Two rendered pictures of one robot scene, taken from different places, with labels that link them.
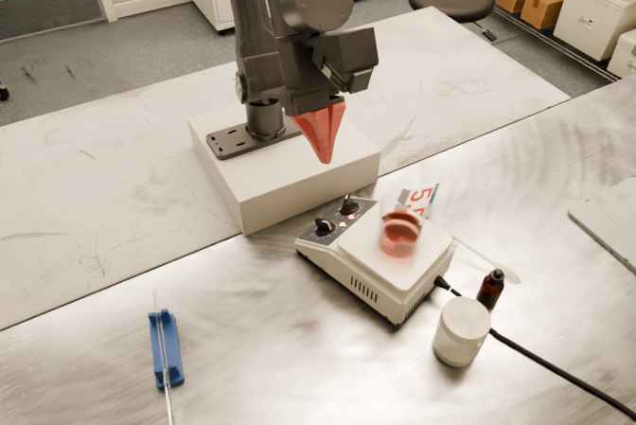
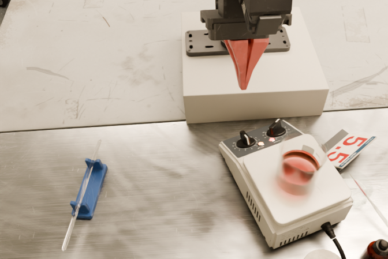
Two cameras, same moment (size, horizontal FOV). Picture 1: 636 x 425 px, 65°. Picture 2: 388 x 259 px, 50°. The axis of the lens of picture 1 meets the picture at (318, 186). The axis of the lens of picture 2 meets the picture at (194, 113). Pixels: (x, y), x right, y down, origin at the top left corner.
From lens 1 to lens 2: 0.17 m
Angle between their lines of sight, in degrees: 21
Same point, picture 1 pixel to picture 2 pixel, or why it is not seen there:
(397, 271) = (281, 203)
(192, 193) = (164, 75)
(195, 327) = (117, 181)
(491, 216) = not seen: outside the picture
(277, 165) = (230, 74)
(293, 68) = not seen: outside the picture
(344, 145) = (298, 73)
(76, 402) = (20, 201)
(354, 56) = (264, 0)
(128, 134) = (140, 14)
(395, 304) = (269, 231)
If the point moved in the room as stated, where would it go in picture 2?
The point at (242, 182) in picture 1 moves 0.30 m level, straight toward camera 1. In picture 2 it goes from (194, 79) to (141, 237)
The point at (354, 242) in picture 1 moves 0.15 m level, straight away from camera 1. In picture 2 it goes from (257, 164) to (299, 98)
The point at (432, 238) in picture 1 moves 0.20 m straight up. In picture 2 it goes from (331, 187) to (371, 94)
